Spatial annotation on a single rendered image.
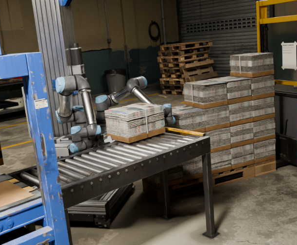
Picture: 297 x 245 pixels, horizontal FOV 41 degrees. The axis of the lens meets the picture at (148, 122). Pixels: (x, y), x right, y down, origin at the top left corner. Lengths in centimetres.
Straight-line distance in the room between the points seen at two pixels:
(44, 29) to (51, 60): 27
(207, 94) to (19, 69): 239
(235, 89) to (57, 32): 181
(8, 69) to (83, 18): 921
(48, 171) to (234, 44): 1004
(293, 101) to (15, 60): 355
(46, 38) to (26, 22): 661
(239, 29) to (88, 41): 418
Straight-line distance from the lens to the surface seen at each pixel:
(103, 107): 380
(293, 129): 485
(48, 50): 359
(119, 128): 300
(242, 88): 411
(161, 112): 311
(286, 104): 486
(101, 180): 236
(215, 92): 392
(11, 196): 228
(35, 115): 187
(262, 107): 430
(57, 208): 201
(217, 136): 400
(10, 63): 182
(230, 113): 405
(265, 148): 442
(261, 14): 494
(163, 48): 1058
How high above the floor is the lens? 158
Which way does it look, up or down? 12 degrees down
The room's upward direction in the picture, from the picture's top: 5 degrees counter-clockwise
